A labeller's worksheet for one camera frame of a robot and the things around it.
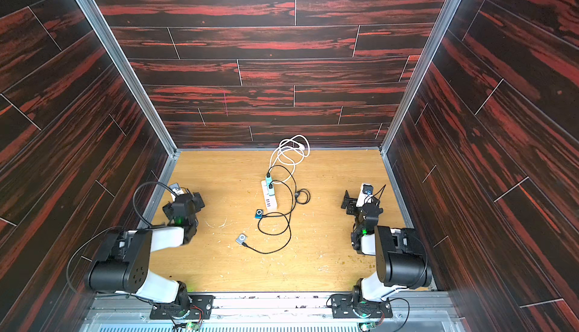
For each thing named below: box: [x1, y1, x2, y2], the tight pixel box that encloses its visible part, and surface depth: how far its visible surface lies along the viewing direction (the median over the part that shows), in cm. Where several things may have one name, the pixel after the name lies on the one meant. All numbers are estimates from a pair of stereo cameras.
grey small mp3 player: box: [235, 233, 249, 246], surface depth 90 cm
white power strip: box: [260, 179, 278, 213], surface depth 100 cm
